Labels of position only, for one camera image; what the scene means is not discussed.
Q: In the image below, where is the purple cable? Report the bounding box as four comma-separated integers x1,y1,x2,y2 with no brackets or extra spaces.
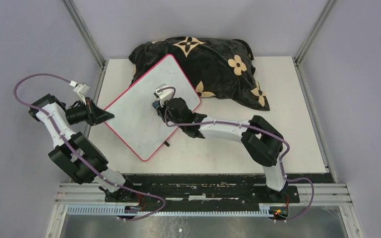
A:
156,86,315,222
13,73,166,222

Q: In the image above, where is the white cable duct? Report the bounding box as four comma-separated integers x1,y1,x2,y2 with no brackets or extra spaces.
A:
66,205,273,218

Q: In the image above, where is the black floral pillow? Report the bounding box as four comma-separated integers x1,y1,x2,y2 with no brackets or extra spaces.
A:
128,36,270,111

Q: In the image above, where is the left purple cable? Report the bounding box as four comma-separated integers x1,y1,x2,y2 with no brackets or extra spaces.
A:
13,73,166,222

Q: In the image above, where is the pink framed whiteboard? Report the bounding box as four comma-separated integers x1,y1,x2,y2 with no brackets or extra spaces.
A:
105,54,201,162

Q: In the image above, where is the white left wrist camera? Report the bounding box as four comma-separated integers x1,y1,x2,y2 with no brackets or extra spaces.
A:
73,83,90,104

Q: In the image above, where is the blue black eraser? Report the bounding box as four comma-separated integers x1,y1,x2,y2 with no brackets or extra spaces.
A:
152,101,162,112

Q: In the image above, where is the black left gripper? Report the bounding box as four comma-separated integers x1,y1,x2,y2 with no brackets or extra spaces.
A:
65,97,115,126

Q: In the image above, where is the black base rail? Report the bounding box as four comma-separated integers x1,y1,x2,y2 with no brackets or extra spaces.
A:
73,173,334,213

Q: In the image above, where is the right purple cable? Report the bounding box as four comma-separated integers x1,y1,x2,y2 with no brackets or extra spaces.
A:
156,86,315,222

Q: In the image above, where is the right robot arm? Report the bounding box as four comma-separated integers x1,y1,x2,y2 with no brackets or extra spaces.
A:
152,98,288,202

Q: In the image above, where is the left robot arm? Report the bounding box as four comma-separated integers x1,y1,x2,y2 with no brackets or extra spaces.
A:
29,94,136,202

